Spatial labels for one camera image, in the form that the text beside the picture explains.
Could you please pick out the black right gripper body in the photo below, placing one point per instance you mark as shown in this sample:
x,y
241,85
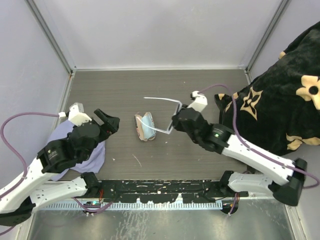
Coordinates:
x,y
179,126

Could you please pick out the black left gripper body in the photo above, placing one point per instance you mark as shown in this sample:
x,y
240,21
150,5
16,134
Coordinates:
x,y
107,131

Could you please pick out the white rectangular sunglasses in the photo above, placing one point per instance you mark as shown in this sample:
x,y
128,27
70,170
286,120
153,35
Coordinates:
x,y
164,109

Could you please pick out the flag print glasses case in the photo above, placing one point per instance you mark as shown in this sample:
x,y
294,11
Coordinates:
x,y
137,120

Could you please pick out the light blue cleaning cloth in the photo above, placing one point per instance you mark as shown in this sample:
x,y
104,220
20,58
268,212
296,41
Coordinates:
x,y
147,127

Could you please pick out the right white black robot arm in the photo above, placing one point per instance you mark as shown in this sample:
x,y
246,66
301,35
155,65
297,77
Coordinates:
x,y
281,177

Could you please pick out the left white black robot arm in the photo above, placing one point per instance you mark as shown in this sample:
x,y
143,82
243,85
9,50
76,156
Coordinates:
x,y
24,195

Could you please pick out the lavender crumpled cloth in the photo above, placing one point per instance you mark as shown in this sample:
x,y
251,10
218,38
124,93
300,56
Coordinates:
x,y
92,161

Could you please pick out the black floral plush blanket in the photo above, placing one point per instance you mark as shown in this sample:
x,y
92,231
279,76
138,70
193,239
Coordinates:
x,y
280,110

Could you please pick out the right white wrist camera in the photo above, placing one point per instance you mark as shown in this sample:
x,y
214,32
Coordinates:
x,y
199,101

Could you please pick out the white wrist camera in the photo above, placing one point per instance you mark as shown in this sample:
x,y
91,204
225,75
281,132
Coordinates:
x,y
199,101
76,114

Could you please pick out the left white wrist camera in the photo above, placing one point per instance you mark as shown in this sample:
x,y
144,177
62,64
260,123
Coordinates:
x,y
76,114

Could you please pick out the black paint-splattered base plate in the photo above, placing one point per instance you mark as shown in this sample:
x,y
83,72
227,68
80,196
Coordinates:
x,y
159,191

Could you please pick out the slotted white cable duct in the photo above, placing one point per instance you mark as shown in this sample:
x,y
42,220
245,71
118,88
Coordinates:
x,y
139,206

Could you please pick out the left aluminium frame post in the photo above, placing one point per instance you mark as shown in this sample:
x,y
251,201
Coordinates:
x,y
47,24

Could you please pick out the aluminium frame post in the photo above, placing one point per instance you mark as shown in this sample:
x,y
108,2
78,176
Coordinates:
x,y
47,24
266,34

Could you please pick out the right aluminium frame post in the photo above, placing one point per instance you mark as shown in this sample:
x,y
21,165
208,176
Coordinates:
x,y
266,34

